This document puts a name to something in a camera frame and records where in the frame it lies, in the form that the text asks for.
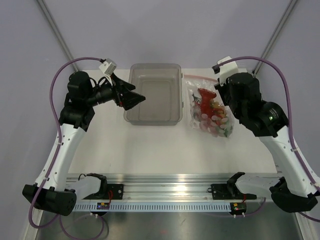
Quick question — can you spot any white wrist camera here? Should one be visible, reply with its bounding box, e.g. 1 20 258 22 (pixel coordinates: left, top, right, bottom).
99 58 117 76
212 56 239 85

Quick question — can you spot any purple cable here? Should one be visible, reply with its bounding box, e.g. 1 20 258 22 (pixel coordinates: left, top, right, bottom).
27 56 110 238
207 56 320 222

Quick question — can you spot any clear zip top bag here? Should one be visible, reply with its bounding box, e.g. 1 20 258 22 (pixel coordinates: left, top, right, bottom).
183 74 234 138

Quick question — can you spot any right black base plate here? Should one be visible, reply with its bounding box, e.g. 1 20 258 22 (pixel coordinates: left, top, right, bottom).
207 183 257 200

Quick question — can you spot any green toy scallion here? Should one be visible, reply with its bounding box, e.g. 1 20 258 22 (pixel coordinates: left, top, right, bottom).
191 93 202 106

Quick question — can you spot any red toy lobster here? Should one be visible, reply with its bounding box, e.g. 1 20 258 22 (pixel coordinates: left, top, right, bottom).
197 88 217 118

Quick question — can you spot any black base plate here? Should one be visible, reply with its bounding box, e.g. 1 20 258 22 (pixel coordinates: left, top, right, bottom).
207 183 257 200
94 183 124 200

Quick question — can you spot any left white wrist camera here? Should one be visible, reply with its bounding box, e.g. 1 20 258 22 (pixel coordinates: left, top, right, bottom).
99 58 117 76

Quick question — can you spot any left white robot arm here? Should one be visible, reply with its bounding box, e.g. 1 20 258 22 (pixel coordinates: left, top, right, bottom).
22 71 146 216

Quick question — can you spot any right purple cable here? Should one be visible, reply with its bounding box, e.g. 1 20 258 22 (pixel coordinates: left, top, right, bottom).
207 56 320 222

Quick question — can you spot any clear plastic tray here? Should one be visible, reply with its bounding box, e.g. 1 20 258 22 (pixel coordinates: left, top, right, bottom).
123 63 183 126

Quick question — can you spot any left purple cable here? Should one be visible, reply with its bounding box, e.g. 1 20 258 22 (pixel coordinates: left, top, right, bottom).
27 56 110 238

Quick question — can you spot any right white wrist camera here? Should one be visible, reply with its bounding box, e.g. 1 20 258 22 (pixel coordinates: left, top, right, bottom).
212 56 239 85

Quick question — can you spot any yellow toy grape bunch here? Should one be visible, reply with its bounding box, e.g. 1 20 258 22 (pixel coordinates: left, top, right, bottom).
208 99 229 125

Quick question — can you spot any green toy bell pepper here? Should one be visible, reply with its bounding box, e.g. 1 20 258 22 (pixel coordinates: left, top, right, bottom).
215 124 234 138

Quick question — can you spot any right aluminium frame post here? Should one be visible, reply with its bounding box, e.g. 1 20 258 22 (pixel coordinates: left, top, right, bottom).
260 0 300 59

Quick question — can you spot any white slotted cable duct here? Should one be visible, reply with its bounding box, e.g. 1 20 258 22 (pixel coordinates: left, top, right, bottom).
73 202 231 213

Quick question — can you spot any left aluminium frame post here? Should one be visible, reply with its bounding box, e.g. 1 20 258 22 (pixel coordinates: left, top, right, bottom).
35 0 74 61

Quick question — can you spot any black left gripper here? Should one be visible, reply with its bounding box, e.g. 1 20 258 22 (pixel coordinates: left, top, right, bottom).
85 72 145 110

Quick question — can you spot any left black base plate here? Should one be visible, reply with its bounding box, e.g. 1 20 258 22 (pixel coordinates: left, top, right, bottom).
94 183 124 200

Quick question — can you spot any aluminium frame post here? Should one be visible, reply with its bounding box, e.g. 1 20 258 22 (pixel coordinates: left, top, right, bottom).
35 0 74 61
260 0 300 59

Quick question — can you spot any aluminium mounting rail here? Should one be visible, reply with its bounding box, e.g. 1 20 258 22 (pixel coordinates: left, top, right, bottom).
64 173 283 202

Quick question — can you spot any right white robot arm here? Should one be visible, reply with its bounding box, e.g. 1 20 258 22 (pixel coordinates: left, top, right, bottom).
111 70 320 213

